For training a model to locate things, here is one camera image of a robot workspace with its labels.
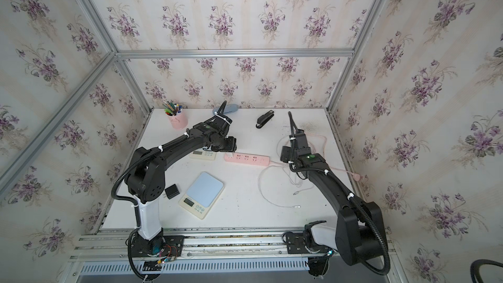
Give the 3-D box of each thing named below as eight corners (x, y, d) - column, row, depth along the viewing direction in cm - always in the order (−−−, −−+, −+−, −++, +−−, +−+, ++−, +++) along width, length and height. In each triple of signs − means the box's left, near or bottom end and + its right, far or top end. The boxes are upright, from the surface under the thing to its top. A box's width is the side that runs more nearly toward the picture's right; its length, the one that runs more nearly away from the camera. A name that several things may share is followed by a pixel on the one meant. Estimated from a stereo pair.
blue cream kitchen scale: (177, 203, 85) (176, 202, 83) (203, 171, 95) (202, 169, 93) (202, 220, 81) (201, 219, 79) (226, 185, 91) (226, 183, 89)
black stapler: (254, 126, 115) (254, 120, 111) (270, 113, 122) (271, 108, 118) (259, 129, 114) (259, 123, 110) (274, 116, 121) (275, 111, 117)
